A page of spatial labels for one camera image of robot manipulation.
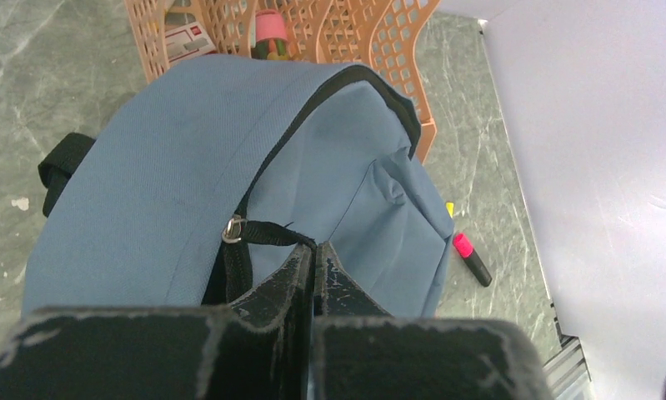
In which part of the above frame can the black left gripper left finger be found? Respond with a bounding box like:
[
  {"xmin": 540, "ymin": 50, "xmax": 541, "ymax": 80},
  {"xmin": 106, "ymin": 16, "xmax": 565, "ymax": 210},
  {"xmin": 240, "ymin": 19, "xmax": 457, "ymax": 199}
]
[{"xmin": 0, "ymin": 245, "xmax": 314, "ymax": 399}]

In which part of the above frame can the orange plastic file organizer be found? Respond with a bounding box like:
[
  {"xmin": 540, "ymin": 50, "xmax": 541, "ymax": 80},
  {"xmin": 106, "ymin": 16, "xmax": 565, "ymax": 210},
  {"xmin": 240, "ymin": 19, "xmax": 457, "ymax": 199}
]
[{"xmin": 125, "ymin": 1, "xmax": 439, "ymax": 162}]

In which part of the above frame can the yellow white marker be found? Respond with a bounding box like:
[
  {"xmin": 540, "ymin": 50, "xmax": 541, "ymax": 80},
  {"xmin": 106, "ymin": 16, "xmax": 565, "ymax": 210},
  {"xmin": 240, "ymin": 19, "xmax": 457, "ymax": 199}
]
[{"xmin": 445, "ymin": 202, "xmax": 454, "ymax": 218}]

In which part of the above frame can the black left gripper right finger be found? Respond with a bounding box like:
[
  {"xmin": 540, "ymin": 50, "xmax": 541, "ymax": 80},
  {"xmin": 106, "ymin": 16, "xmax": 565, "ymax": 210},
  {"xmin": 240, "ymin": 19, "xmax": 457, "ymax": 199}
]
[{"xmin": 313, "ymin": 242, "xmax": 553, "ymax": 399}]

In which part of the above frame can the pink black highlighter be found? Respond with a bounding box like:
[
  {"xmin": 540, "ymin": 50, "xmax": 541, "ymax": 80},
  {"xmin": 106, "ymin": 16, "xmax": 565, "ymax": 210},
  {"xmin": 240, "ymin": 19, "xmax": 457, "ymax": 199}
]
[{"xmin": 452, "ymin": 232, "xmax": 493, "ymax": 288}]

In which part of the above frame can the aluminium frame rail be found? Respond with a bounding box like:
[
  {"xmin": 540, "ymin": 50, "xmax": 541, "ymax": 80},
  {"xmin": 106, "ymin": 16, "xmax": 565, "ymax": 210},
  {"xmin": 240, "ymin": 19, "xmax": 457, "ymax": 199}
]
[{"xmin": 543, "ymin": 337, "xmax": 595, "ymax": 400}]

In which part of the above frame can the blue student backpack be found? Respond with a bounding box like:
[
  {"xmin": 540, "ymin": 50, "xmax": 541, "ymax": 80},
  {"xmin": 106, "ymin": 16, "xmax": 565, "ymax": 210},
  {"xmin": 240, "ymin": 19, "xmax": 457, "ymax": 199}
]
[{"xmin": 22, "ymin": 55, "xmax": 454, "ymax": 318}]

